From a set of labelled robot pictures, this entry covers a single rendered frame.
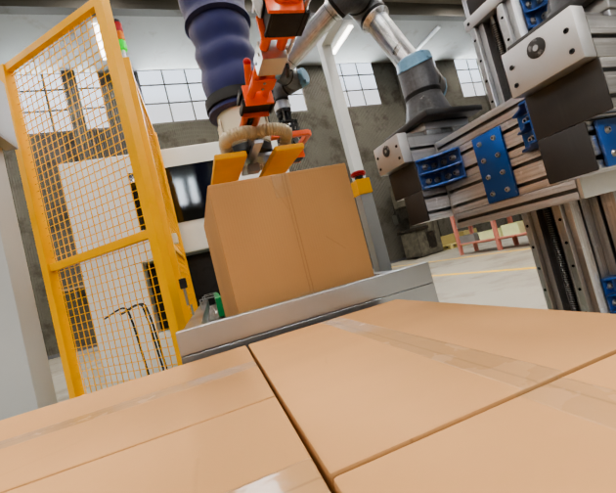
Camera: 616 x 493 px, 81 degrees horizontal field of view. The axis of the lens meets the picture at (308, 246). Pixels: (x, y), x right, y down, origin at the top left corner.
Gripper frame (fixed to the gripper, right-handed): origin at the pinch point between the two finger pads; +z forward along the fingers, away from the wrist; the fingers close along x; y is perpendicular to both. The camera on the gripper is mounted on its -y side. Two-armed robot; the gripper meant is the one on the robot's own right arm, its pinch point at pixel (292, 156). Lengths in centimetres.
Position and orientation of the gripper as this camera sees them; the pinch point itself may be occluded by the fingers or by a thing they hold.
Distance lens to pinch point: 170.5
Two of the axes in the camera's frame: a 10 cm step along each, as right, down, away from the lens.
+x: 9.3, -2.2, 3.1
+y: 2.9, -1.1, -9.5
